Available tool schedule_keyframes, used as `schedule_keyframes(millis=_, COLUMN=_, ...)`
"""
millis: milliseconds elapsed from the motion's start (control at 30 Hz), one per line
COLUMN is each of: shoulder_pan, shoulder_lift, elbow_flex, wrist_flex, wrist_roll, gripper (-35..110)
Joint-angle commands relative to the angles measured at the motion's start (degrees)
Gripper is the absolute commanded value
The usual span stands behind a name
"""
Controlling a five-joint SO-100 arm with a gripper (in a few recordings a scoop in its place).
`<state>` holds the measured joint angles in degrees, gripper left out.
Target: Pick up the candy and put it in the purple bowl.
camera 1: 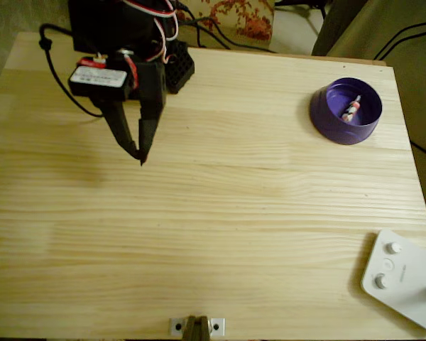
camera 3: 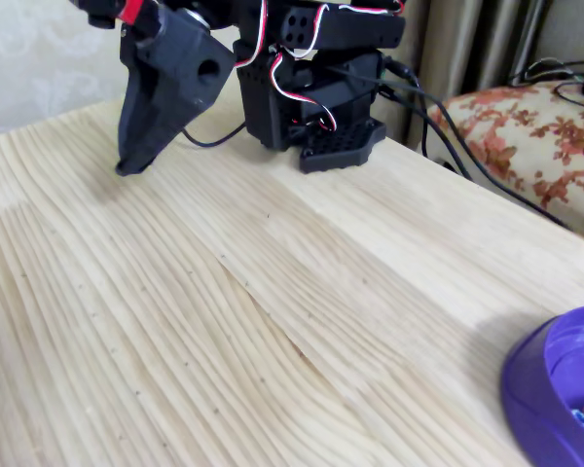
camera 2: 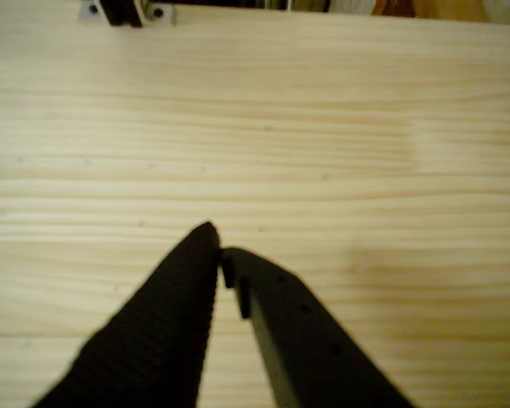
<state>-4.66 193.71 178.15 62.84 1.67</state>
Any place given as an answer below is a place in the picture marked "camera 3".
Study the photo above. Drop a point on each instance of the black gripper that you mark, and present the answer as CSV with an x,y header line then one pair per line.
x,y
172,73

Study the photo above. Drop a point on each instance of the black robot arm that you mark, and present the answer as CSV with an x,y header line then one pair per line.
x,y
350,34

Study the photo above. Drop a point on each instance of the purple bowl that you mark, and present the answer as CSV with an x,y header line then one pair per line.
x,y
535,389

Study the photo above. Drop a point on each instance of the beige curtain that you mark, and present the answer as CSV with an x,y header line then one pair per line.
x,y
467,39

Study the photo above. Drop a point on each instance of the floral cushion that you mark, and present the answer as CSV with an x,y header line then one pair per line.
x,y
530,146

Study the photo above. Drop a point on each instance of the black and red gripper camera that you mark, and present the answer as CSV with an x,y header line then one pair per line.
x,y
132,10

